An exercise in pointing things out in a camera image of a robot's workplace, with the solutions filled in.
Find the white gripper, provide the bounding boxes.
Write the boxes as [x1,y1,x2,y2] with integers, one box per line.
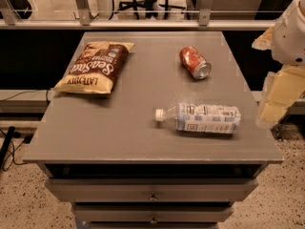
[252,0,305,128]

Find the red coke can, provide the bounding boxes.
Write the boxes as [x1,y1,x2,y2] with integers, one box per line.
[179,46,212,80]

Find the clear plastic water bottle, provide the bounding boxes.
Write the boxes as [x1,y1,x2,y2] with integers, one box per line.
[154,103,241,135]

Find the black office chair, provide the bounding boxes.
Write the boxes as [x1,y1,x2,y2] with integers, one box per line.
[115,0,185,19]

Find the brown sea salt chip bag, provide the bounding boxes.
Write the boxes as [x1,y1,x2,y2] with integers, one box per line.
[54,41,134,94]

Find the grey drawer cabinet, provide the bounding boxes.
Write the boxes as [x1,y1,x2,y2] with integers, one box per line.
[24,31,282,229]

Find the upper grey drawer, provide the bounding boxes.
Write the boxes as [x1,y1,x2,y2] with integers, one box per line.
[46,178,258,202]

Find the grey drawer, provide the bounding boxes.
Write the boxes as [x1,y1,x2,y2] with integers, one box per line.
[46,178,258,202]
[71,203,234,224]

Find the lower grey drawer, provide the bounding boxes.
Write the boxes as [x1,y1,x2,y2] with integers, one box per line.
[71,203,234,224]

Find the metal railing frame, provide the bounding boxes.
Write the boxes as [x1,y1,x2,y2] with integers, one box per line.
[0,0,275,31]

